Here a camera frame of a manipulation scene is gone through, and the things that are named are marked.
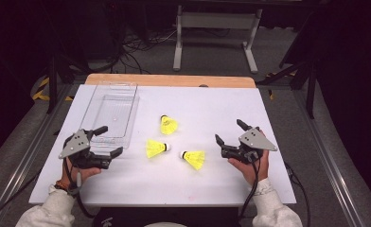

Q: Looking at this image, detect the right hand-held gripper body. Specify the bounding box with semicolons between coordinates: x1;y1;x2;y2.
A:
220;127;278;166

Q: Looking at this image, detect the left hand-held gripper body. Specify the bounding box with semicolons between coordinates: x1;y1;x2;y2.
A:
58;128;113;170

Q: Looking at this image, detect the clear plastic container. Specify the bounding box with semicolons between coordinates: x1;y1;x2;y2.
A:
79;81;141;149

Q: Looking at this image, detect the yellow shuttlecock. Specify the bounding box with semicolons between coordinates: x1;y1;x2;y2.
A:
145;138;171;159
159;114;179;136
179;149;206;171

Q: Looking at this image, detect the person's right hand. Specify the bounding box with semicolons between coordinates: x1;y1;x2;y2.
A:
227;149;270;187

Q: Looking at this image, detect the person's left hand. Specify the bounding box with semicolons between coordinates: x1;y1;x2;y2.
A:
59;156;103;190

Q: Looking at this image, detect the white table cover sheet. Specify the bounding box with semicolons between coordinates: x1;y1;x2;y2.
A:
28;83;297;208

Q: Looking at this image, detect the yellow black hazard tape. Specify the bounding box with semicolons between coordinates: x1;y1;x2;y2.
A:
31;77;75;102

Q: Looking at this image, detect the black metal stand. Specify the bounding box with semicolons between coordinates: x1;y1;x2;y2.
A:
45;55;92;115
256;60;319;120

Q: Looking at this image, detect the person's dark clothing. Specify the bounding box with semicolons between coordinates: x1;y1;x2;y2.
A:
93;206;242;227

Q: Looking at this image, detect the white metal stand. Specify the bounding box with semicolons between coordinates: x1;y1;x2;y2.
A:
172;4;264;75

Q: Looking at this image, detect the left hand-held gripper black cable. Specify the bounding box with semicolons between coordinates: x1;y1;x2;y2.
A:
63;156;97;219

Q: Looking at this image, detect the hand-held gripper black cable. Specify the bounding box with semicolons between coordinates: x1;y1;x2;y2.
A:
238;152;263;227
63;156;97;219

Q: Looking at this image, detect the right hand-held gripper black cable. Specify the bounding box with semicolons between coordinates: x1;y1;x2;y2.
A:
238;152;263;227

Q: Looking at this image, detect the orange bracelet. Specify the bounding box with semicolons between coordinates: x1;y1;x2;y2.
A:
54;180;70;191

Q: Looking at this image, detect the grey metal rail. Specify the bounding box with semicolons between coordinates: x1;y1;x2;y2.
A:
0;84;80;227
291;89;369;227

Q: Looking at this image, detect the black cable beside table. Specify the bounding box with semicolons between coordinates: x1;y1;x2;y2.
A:
283;161;311;227

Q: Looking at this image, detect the bundle of black floor cables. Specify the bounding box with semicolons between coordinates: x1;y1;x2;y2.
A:
109;26;179;76

